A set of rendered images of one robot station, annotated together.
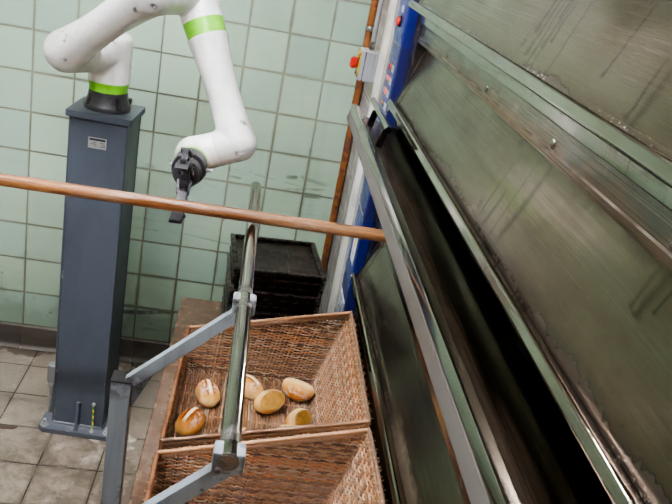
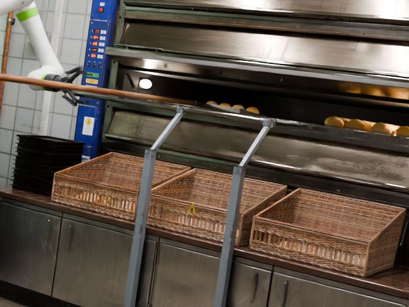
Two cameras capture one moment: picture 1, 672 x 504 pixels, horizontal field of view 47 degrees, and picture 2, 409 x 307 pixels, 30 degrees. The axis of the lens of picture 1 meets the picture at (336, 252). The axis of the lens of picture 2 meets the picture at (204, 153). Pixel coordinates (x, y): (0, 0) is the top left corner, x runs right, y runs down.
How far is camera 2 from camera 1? 331 cm
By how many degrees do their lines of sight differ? 54
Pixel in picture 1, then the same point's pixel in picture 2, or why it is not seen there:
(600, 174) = (327, 28)
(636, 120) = (344, 12)
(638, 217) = (348, 31)
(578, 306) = (335, 56)
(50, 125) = not seen: outside the picture
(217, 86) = (45, 42)
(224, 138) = (55, 69)
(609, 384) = (358, 63)
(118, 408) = (152, 163)
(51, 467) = not seen: outside the picture
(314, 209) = not seen: outside the picture
